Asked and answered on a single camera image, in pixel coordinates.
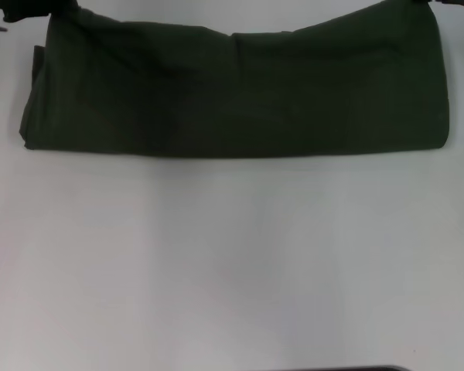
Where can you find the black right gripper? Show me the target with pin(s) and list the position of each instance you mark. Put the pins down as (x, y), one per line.
(460, 3)

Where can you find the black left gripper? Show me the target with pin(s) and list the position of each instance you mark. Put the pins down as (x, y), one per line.
(23, 9)

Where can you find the dark green FREE t-shirt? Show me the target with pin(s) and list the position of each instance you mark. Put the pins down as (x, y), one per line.
(236, 96)

